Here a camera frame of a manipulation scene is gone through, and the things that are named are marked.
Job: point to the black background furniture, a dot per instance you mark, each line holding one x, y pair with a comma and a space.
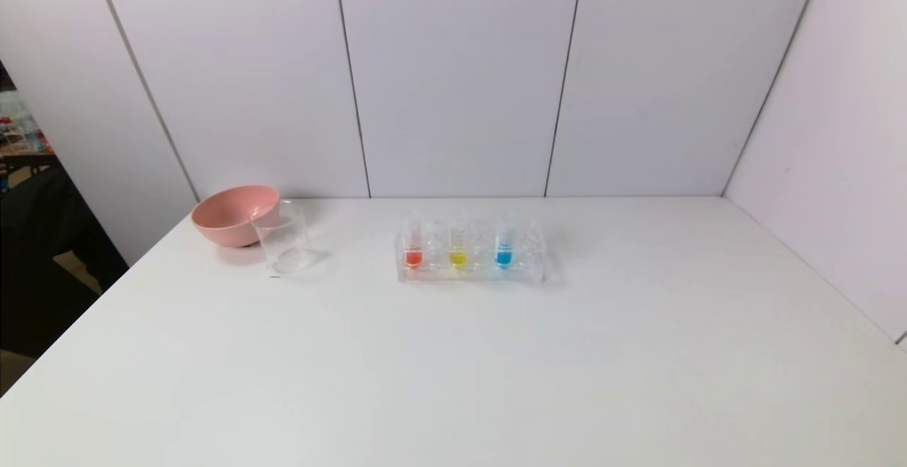
42, 254

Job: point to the red pigment test tube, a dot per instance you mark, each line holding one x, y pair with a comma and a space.
413, 258

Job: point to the yellow pigment test tube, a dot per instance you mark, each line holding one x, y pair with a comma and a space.
458, 259

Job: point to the pink plastic bowl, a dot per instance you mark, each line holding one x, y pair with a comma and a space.
227, 219

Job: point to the cluttered background table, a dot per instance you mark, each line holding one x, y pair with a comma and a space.
21, 134

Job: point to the clear acrylic test tube rack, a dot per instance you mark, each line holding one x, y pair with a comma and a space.
434, 270

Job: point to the blue pigment test tube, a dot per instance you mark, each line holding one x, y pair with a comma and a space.
504, 258

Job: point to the clear glass beaker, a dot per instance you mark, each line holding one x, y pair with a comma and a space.
287, 247

